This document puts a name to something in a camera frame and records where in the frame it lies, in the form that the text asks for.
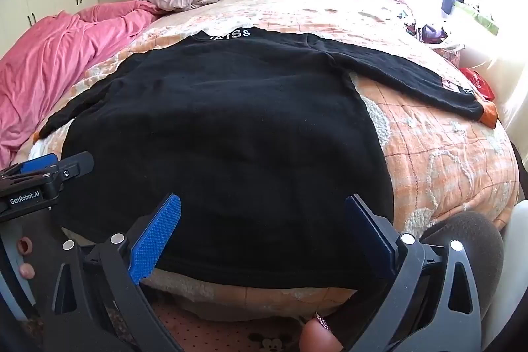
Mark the orange checked tufted blanket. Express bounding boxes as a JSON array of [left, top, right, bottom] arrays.
[[25, 1, 520, 320]]

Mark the beige bed sheet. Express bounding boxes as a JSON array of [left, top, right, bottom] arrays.
[[157, 0, 417, 43]]

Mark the pink duvet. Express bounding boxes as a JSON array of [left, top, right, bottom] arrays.
[[0, 0, 166, 167]]

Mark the red bag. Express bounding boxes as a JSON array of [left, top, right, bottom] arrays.
[[459, 67, 496, 102]]

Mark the person's right hand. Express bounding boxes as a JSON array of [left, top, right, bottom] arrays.
[[299, 313, 346, 352]]

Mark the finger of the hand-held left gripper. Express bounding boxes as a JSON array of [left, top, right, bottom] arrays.
[[18, 154, 58, 175], [53, 152, 95, 184]]

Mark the pink dotted mouse-print mat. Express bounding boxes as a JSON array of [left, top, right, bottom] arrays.
[[153, 300, 316, 352]]

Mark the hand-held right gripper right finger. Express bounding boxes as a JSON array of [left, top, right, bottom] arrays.
[[344, 193, 485, 352]]

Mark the person's left hand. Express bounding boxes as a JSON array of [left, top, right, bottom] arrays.
[[16, 236, 37, 280]]

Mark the black sweater with orange cuffs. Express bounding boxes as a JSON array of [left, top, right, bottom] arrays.
[[39, 26, 498, 291]]

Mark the person's leg in dark trousers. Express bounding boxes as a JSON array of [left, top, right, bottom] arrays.
[[421, 211, 506, 336]]

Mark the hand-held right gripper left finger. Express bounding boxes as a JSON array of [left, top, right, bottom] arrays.
[[43, 193, 184, 352]]

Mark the green cloth strip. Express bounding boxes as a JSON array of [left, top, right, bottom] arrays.
[[454, 1, 500, 35]]

